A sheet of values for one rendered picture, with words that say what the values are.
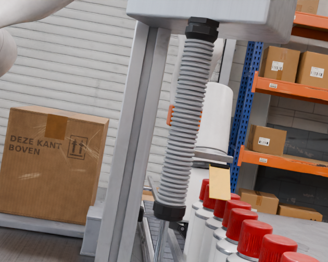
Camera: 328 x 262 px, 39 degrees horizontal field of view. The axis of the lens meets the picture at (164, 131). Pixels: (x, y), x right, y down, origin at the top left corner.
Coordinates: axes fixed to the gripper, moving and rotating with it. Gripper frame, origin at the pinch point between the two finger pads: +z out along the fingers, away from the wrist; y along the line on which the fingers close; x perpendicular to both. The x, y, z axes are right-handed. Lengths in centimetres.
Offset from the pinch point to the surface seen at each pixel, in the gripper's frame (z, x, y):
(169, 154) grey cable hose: -8.4, -35.8, -11.3
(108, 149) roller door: -113, 414, -20
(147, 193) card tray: -24, 98, 0
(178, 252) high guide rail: 0.1, -5.9, -3.7
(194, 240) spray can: -1.7, -12.4, -2.7
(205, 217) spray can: -5.1, -14.5, -1.9
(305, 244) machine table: -10, 63, 50
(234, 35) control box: -23.5, -35.5, -5.6
